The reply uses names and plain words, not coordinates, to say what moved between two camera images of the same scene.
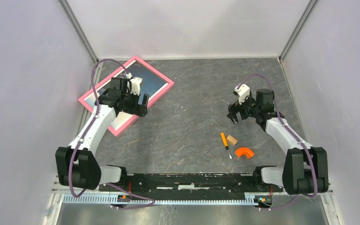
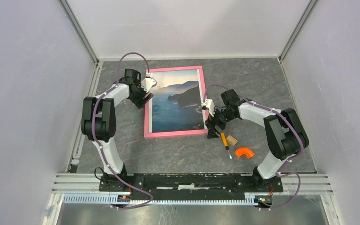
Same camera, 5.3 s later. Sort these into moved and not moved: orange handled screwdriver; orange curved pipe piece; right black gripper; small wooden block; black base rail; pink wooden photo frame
Moved: pink wooden photo frame; right black gripper
Not moved: small wooden block; orange handled screwdriver; black base rail; orange curved pipe piece
